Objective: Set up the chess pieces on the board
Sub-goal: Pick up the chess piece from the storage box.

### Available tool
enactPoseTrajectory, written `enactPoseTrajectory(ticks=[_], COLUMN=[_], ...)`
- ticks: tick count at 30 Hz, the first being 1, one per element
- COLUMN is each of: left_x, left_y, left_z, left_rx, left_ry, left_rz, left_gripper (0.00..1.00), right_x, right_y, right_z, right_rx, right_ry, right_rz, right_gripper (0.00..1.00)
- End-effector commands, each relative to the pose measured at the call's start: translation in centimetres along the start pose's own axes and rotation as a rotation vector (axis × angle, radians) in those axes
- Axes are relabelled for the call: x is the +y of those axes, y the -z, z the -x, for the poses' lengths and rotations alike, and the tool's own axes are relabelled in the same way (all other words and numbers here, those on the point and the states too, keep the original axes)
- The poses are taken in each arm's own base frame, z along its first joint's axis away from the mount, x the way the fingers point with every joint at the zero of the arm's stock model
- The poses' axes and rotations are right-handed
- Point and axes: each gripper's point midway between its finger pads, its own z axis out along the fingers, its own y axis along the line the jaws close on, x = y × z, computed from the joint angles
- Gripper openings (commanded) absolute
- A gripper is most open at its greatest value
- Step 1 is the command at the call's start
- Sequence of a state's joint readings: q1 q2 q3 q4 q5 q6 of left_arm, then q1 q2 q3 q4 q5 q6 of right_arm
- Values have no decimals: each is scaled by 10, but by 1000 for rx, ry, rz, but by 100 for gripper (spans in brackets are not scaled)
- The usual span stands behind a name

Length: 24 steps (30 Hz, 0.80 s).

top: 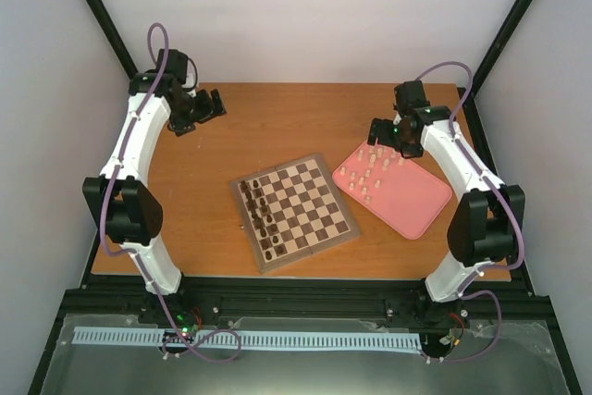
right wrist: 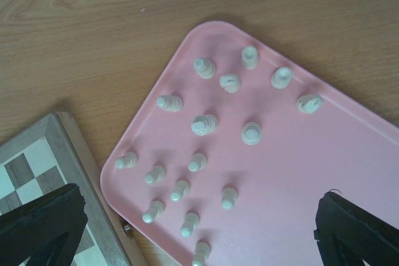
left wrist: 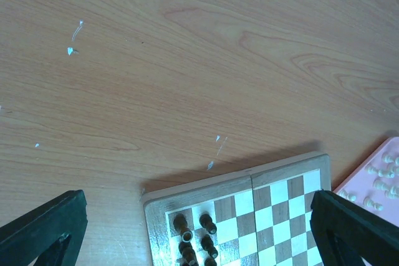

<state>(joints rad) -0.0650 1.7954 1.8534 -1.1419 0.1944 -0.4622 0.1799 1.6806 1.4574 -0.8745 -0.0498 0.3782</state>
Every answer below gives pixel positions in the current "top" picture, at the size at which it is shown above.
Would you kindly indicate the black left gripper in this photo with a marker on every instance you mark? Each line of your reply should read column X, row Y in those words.
column 208, row 110

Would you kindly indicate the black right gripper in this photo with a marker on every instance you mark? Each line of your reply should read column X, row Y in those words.
column 384, row 135

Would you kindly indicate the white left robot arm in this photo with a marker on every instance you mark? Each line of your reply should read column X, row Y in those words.
column 128, row 216

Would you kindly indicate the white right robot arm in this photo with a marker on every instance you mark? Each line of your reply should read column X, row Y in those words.
column 486, row 229

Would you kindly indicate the wooden chess board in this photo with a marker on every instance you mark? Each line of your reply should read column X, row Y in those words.
column 306, row 205

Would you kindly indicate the pink plastic tray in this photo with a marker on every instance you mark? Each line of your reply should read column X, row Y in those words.
column 408, row 199

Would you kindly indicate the black aluminium base frame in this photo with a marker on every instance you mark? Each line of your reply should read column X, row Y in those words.
column 512, row 343

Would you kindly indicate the black left frame post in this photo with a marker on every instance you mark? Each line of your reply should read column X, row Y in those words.
column 113, row 37

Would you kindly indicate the black frame post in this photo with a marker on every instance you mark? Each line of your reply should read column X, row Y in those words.
column 113, row 37
column 506, row 30

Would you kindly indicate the black right frame post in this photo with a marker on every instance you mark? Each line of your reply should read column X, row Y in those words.
column 506, row 30

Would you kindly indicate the light blue cable duct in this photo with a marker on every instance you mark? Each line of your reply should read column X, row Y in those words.
column 261, row 341

